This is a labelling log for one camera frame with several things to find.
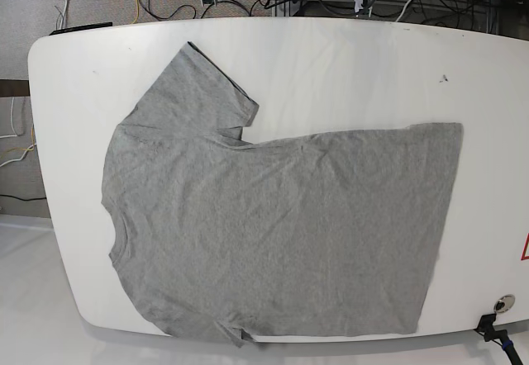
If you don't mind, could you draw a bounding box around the grey t-shirt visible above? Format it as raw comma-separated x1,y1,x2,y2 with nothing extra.
102,43,463,346

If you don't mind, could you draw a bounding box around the red warning sticker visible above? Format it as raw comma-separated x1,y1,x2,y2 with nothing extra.
521,235,529,261

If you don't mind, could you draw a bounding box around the black clamp with cable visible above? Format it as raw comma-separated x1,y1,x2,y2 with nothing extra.
474,314,523,365

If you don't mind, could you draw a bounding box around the silver table grommet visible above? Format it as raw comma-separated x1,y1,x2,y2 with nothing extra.
493,294,516,314

